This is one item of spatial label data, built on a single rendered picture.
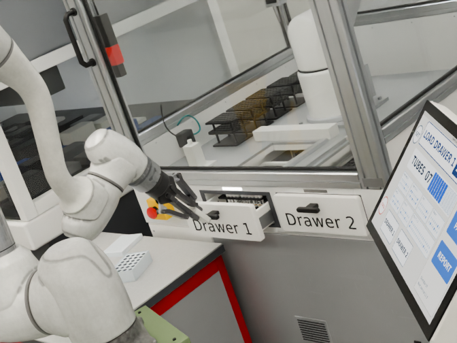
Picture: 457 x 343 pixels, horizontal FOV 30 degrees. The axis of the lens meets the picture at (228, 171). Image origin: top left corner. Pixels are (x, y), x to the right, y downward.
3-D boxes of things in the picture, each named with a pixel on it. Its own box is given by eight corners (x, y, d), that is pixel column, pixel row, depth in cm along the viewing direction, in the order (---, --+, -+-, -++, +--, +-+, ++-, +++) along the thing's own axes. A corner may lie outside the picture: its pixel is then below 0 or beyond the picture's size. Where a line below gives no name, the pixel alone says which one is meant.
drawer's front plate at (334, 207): (367, 237, 218) (356, 198, 215) (283, 231, 239) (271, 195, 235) (371, 233, 219) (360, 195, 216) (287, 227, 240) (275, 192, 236)
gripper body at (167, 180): (153, 193, 223) (176, 210, 229) (165, 165, 226) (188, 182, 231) (134, 192, 228) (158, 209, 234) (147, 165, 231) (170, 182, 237)
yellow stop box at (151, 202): (165, 221, 269) (158, 201, 267) (151, 220, 274) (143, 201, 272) (177, 214, 272) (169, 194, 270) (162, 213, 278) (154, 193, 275)
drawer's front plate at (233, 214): (262, 241, 236) (249, 206, 233) (192, 235, 257) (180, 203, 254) (265, 238, 237) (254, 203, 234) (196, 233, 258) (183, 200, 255)
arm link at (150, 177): (153, 153, 222) (168, 165, 226) (131, 154, 228) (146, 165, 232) (139, 184, 219) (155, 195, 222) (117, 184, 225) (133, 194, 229)
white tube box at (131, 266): (135, 281, 253) (131, 270, 252) (112, 284, 257) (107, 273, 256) (152, 260, 264) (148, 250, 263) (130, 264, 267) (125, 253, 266)
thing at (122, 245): (123, 256, 275) (121, 252, 275) (102, 258, 280) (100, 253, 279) (143, 237, 286) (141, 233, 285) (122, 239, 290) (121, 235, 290)
